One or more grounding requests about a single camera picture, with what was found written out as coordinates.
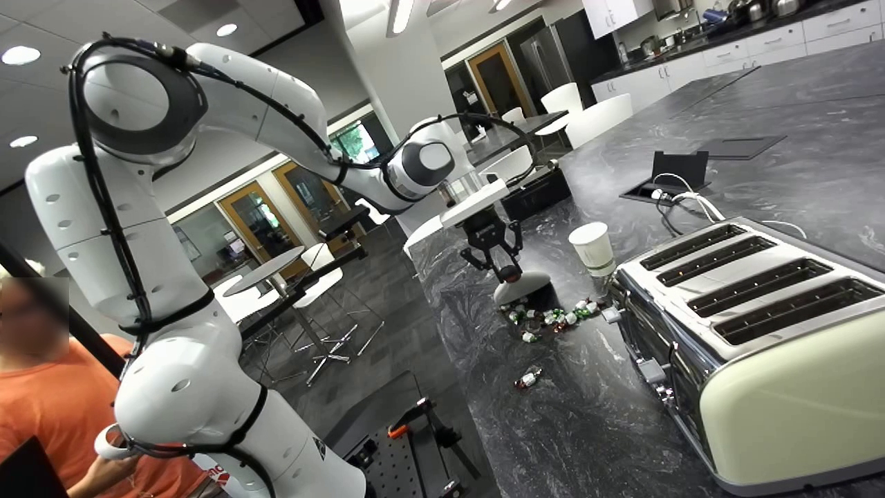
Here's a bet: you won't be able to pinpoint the round grey table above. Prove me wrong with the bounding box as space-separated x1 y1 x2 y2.
224 246 312 298

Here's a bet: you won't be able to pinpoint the dark dining table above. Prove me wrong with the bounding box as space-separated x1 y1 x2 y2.
460 107 571 176

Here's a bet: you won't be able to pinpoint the white paper cup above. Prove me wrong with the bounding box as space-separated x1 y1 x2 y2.
565 218 621 280

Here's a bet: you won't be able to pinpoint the black pop-up socket box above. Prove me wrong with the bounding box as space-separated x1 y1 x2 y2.
622 146 715 203

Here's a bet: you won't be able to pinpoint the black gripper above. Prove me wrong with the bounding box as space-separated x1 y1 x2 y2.
460 214 528 282

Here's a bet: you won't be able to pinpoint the white power cable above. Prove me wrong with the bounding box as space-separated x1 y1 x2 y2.
648 170 730 228

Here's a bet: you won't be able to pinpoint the person in orange shirt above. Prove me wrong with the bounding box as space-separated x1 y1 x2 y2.
0 272 219 498

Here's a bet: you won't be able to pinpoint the black clamp orange handle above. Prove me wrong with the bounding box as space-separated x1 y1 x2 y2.
384 395 481 481

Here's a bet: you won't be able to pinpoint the wooden door frame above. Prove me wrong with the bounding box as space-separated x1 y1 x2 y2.
464 40 536 123

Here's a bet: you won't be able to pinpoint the cream four-slot toaster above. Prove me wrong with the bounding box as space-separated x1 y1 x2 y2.
607 217 885 495

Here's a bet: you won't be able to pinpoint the black monitor corner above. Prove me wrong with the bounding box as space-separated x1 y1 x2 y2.
0 438 67 498

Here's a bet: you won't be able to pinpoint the wooden glass door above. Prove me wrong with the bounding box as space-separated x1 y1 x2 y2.
217 179 308 272

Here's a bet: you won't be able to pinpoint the metal table base legs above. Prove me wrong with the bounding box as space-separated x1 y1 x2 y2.
302 318 390 388

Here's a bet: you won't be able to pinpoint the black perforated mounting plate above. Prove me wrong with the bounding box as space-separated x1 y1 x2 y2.
343 431 464 498

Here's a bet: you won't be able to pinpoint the long ceiling light strip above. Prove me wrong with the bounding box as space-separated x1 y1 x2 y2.
384 0 417 40

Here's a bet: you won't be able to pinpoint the black storage box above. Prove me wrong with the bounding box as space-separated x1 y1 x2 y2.
504 163 573 228

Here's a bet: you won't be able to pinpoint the white kitchen cabinets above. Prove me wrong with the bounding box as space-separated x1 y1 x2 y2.
589 0 885 106

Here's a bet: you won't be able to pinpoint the black power cable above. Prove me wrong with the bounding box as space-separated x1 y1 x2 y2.
651 196 690 240

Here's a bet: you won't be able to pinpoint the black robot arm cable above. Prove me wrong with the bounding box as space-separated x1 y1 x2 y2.
60 34 549 464

